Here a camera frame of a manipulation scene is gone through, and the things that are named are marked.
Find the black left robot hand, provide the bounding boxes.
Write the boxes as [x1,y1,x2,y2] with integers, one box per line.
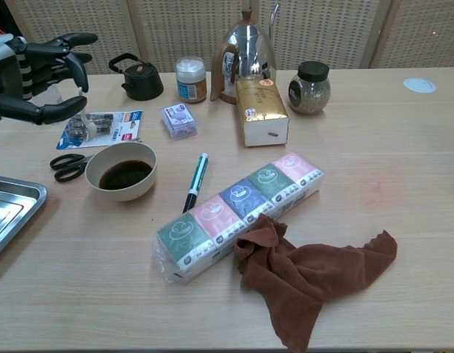
[0,32,99,128]

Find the dark object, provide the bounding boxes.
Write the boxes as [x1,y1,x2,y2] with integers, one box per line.
[98,159,154,190]

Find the cream ceramic bowl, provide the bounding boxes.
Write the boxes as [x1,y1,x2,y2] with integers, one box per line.
[84,141,158,202]

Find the gold rectangular box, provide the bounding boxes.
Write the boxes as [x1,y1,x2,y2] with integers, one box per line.
[235,79,289,148]

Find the stainless steel tray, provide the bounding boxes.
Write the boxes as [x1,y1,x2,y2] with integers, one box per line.
[0,174,48,263]

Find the blue blister pack card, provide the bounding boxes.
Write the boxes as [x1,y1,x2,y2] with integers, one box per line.
[56,109,144,151]

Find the woven rattan screen panel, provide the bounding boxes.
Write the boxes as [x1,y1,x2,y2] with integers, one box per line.
[370,0,454,69]
[127,0,383,71]
[5,0,140,76]

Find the black cast iron teapot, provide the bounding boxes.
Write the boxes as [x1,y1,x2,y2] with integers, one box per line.
[108,53,165,101]

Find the small clear plastic box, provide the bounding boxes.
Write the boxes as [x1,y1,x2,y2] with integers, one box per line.
[161,103,198,140]

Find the white lidded spread jar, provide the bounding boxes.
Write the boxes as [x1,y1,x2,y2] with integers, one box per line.
[175,56,208,104]

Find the green white marker pen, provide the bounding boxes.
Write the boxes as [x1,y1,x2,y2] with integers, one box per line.
[181,152,209,215]

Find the multicolour tissue packet bundle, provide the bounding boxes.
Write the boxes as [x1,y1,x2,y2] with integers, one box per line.
[151,150,327,284]

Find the stainless steel gooseneck kettle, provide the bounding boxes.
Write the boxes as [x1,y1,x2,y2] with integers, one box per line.
[209,3,281,104]

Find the black lidded glass jar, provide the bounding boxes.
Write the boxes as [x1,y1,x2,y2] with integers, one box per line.
[288,61,331,115]

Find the brown microfibre cloth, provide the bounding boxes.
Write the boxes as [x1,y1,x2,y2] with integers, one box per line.
[233,215,398,353]

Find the white round table grommet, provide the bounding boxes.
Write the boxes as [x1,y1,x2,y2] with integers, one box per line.
[403,77,437,93]

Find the black handled scissors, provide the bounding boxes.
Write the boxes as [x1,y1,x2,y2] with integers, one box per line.
[49,153,94,183]

